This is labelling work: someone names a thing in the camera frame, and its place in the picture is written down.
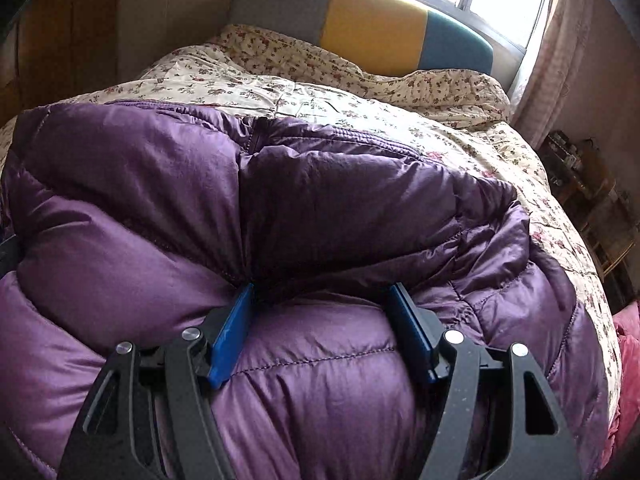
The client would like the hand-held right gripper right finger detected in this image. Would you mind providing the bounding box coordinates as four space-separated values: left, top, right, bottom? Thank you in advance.
385 282 583 480

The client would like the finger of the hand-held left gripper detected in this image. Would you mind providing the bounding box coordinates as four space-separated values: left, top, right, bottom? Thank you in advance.
0 235 22 281

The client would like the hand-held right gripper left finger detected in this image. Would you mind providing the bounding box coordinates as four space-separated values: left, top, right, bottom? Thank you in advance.
57 282 257 480

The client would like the purple quilted down jacket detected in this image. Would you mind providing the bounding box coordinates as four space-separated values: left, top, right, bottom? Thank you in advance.
0 100 608 480

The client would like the wooden wardrobe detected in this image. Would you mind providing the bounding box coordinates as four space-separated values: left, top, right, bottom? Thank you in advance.
0 0 123 128

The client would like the pink ruffled blanket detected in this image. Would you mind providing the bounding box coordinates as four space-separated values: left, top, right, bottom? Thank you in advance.
602 300 640 480

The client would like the rattan chair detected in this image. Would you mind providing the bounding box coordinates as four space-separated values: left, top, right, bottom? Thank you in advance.
585 195 637 281

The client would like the cluttered wooden desk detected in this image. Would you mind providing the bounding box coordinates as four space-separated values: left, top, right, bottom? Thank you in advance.
542 130 618 221

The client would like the cream floral quilt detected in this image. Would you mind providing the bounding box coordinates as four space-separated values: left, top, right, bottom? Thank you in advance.
0 42 623 461

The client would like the small floral print bedding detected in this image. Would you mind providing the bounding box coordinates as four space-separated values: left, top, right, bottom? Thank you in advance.
212 22 512 121

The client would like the grey yellow teal headboard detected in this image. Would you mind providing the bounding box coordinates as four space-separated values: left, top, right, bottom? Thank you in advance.
230 0 496 75

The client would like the pink floral curtain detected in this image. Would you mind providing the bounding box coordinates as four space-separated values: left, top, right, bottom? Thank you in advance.
510 0 598 153

